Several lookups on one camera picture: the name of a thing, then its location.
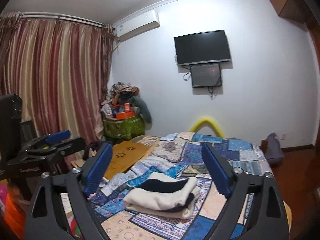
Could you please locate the white and black knit sweater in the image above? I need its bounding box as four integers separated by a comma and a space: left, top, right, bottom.
123, 172, 201, 219

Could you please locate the blue patchwork bedspread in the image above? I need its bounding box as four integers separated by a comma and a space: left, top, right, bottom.
88, 132, 267, 239

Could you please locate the grey bag on floor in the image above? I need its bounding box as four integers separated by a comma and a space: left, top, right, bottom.
260, 133, 285, 166

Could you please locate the striped pink curtain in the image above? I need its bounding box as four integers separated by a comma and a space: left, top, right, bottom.
1, 12, 114, 142

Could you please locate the wooden lap desk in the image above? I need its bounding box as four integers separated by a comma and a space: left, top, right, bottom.
104, 139, 159, 180

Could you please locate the green storage basket with clutter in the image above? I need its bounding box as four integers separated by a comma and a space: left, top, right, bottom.
100, 82, 152, 141

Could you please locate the yellow foam arch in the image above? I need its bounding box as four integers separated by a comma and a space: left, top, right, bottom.
190, 116, 225, 137

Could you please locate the white air conditioner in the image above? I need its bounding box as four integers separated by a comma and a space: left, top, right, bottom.
114, 10, 160, 42

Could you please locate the brown wooden wardrobe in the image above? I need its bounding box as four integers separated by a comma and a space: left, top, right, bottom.
266, 0, 320, 30

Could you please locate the small dark wall monitor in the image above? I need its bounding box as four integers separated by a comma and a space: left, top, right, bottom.
190, 64, 222, 88

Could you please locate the black wall television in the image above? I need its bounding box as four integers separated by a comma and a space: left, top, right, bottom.
174, 30, 231, 66

